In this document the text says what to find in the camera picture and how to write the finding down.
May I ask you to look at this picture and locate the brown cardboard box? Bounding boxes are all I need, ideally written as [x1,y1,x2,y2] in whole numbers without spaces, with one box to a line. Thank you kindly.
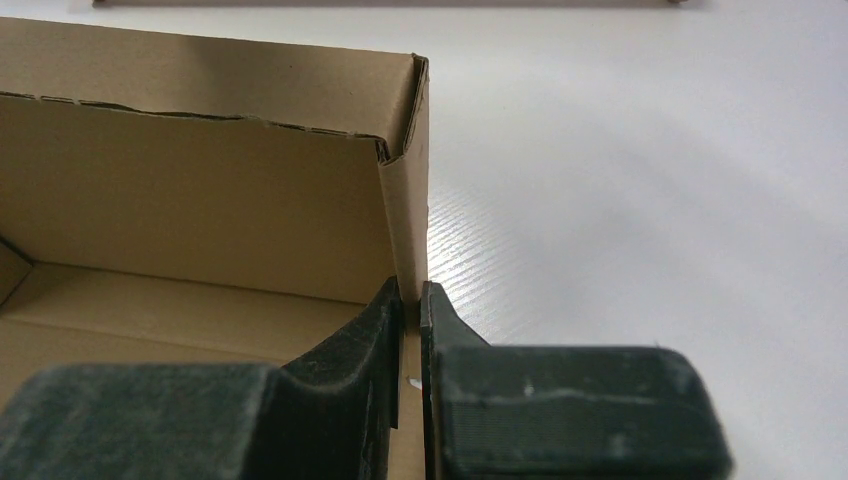
[1,18,429,479]

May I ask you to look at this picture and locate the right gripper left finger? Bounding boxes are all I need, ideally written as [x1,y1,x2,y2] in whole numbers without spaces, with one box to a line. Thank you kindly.
[1,278,403,479]

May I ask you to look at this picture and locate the orange wooden rack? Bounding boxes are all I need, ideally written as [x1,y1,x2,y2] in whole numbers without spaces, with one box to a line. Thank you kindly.
[91,0,704,8]

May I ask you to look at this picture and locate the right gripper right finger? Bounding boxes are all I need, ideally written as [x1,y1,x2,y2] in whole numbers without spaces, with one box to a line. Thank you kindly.
[420,282,734,479]

